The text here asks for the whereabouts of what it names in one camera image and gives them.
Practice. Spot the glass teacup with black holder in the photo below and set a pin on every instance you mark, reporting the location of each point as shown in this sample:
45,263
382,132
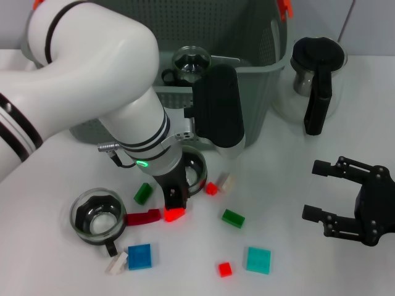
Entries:
92,237
191,66
197,172

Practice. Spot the teal square toy brick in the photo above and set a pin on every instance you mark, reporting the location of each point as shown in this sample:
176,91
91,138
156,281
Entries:
258,259

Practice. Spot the grey perforated storage basket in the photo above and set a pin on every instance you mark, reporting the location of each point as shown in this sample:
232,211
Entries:
262,92

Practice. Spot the glass pitcher with black lid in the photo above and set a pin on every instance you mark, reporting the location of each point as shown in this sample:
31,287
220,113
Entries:
318,55

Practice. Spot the dark red toy brick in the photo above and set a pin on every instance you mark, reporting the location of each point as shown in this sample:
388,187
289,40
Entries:
142,218

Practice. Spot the green toy brick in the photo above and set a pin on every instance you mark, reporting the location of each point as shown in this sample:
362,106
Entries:
234,218
143,193

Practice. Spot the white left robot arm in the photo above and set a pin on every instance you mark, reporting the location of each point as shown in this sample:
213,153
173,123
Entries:
92,61

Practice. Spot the small red toy brick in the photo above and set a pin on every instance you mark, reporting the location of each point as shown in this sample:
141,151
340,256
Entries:
225,269
212,188

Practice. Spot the white toy brick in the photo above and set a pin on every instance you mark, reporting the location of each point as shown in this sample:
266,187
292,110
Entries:
116,262
227,184

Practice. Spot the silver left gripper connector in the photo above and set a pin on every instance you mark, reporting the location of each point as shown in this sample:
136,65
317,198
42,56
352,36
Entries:
108,146

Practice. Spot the orange sloped toy brick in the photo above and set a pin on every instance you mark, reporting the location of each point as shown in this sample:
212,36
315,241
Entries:
174,216

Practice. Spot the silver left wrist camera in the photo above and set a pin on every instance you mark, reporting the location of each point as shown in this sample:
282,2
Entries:
219,108

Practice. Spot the blue square toy brick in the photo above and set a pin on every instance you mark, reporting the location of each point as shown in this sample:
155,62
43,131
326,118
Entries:
140,257

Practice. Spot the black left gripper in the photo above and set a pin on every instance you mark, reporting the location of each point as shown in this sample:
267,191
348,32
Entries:
174,182

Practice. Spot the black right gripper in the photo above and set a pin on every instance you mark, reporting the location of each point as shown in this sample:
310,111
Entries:
379,206

